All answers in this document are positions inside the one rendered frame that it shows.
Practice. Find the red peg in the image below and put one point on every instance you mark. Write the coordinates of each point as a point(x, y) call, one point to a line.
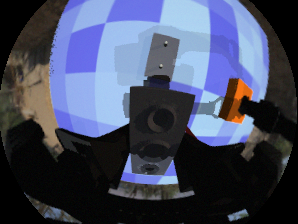
point(187, 130)

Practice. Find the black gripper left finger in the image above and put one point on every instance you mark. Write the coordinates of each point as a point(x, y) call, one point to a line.
point(109, 152)

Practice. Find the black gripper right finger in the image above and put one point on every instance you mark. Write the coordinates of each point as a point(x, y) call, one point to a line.
point(194, 160)

